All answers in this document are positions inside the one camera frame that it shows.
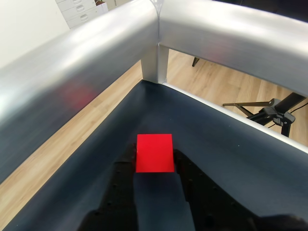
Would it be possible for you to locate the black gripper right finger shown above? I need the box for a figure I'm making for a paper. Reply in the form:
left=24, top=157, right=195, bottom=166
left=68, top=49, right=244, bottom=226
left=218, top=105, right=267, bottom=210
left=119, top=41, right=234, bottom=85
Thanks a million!
left=173, top=149, right=260, bottom=231

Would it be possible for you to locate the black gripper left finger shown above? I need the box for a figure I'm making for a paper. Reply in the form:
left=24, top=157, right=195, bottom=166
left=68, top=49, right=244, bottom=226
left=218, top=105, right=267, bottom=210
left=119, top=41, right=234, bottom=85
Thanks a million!
left=77, top=143, right=140, bottom=231

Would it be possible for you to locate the red cube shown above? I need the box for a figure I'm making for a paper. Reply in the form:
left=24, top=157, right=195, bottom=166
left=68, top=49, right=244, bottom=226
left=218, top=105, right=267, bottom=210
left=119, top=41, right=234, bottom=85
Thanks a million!
left=135, top=133, right=176, bottom=173

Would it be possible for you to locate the dark blue table mat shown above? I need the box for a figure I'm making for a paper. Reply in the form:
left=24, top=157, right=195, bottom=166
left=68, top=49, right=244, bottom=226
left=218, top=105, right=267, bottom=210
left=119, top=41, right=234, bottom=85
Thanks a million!
left=4, top=80, right=308, bottom=231

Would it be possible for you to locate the black tripod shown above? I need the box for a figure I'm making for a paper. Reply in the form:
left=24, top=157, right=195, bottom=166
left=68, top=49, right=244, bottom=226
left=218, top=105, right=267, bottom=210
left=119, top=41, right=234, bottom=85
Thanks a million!
left=222, top=92, right=308, bottom=138

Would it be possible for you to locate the white drawer cabinet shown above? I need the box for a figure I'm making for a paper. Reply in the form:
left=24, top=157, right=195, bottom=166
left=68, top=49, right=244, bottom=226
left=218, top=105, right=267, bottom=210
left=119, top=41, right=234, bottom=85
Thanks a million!
left=55, top=0, right=109, bottom=29

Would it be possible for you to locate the aluminium table edge rail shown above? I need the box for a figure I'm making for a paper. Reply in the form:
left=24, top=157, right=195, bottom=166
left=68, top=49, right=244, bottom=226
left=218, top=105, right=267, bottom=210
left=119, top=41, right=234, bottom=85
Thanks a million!
left=162, top=81, right=308, bottom=156

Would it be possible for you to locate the aluminium frame post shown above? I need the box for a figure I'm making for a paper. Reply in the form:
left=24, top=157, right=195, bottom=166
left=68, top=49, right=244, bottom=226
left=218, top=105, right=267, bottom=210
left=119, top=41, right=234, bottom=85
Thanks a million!
left=140, top=44, right=169, bottom=85

